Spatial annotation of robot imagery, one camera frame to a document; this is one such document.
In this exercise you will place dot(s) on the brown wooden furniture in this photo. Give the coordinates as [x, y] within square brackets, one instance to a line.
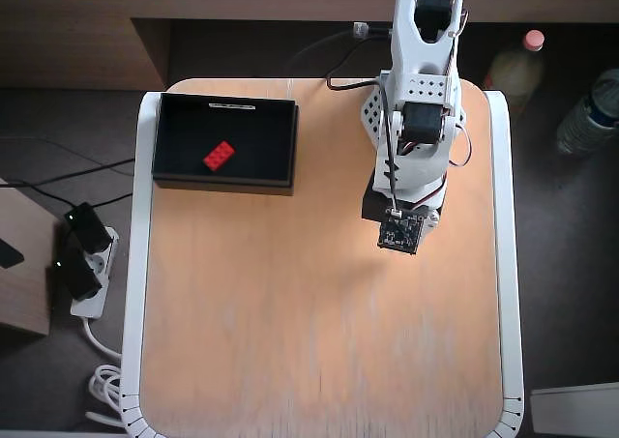
[72, 37]

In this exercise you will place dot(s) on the white power strip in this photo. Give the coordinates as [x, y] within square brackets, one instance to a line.
[99, 264]

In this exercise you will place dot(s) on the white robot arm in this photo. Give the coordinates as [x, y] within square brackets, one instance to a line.
[418, 167]

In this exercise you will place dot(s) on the red lego block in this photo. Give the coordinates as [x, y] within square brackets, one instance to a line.
[219, 156]

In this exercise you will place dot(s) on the yellow bottle pink cap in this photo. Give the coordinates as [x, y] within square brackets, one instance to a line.
[515, 70]

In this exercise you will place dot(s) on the white flat box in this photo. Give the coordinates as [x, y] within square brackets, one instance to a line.
[575, 409]

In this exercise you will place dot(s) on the clear plastic water bottle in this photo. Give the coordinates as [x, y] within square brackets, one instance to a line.
[585, 119]

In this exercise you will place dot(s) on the black bin box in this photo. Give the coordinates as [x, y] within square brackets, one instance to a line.
[251, 133]

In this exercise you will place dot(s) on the black camera circuit board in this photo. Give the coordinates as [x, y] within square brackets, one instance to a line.
[401, 232]

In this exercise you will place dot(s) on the brown cardboard box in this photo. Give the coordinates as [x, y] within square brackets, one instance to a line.
[24, 302]

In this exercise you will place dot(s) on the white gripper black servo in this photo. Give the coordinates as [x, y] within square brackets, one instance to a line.
[433, 217]

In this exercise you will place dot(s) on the black power adapter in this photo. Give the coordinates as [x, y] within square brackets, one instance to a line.
[77, 273]
[89, 227]

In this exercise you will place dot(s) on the black flat object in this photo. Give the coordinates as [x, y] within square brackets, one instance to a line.
[9, 254]

